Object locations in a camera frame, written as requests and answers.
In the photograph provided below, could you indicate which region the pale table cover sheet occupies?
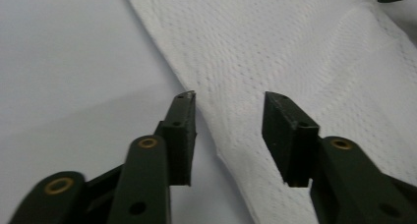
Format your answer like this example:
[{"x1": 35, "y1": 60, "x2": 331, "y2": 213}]
[{"x1": 0, "y1": 0, "x2": 417, "y2": 224}]

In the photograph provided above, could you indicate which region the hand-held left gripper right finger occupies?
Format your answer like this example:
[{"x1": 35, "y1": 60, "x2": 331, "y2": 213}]
[{"x1": 261, "y1": 91, "x2": 321, "y2": 189}]

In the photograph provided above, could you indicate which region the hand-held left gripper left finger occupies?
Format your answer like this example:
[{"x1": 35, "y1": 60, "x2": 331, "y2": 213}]
[{"x1": 152, "y1": 90, "x2": 198, "y2": 187}]

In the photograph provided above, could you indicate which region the white textured towel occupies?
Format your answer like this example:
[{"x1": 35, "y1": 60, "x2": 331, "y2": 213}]
[{"x1": 122, "y1": 0, "x2": 417, "y2": 224}]

